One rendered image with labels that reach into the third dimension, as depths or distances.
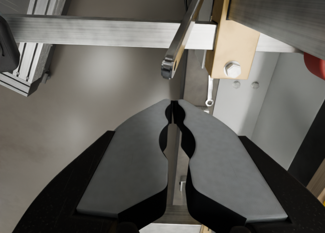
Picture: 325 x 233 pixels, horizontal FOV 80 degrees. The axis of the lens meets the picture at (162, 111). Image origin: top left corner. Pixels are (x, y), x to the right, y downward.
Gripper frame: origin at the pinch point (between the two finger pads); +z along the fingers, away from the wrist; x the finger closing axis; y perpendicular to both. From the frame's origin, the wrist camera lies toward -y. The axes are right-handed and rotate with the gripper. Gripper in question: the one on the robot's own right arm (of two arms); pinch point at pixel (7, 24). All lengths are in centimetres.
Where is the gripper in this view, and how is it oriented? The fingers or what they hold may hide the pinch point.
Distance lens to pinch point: 36.3
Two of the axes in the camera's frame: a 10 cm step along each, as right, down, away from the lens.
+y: -10.0, -0.4, 0.0
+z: 0.2, -5.2, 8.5
